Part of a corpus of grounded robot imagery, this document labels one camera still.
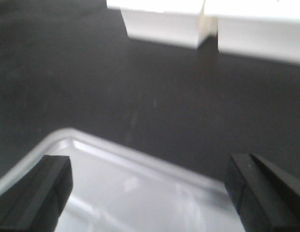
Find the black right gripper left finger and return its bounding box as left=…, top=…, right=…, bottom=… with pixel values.
left=0, top=155, right=73, bottom=232

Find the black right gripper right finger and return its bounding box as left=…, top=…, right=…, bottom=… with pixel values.
left=225, top=154, right=300, bottom=232

